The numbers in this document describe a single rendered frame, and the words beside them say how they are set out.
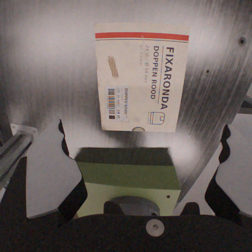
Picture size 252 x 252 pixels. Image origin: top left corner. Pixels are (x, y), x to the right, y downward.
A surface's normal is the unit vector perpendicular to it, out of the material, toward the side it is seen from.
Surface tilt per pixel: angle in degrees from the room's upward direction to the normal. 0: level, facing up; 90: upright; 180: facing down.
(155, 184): 90
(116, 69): 0
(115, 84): 0
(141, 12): 0
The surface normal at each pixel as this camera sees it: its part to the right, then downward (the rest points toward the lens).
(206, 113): -0.06, 0.52
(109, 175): 0.00, -0.85
